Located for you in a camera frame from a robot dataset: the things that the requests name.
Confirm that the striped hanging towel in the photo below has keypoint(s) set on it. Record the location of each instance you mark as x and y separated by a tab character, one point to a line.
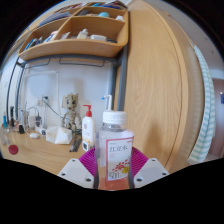
205	126

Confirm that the small blue bottle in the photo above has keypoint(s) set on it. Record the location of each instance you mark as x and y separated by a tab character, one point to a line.
5	120

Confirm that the brown tree creature figurine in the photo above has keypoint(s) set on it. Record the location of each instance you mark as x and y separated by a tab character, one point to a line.
71	113

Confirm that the clear white-capped drink bottle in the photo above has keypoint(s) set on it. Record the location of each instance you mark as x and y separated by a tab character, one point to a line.
115	146

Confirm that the black electric shaver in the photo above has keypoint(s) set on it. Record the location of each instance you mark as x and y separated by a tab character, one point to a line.
12	116

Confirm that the flat round red coaster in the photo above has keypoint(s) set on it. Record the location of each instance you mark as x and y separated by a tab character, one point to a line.
13	149

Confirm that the clear spray bottle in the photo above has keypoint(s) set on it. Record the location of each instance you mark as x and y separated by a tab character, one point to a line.
108	101

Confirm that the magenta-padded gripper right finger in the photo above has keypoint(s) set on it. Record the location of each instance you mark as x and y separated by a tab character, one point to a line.
151	171

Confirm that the wooden shelf unit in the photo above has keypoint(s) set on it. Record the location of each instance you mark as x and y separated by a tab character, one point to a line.
90	30

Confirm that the grey metal bed frame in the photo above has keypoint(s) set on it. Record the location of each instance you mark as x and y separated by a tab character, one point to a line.
122	80

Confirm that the white red-pump dispenser bottle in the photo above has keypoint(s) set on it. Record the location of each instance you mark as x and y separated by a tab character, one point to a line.
88	131

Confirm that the small black charger block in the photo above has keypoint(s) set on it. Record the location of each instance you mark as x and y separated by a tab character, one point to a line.
21	128

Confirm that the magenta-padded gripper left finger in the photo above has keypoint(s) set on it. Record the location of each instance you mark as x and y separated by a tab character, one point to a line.
75	173

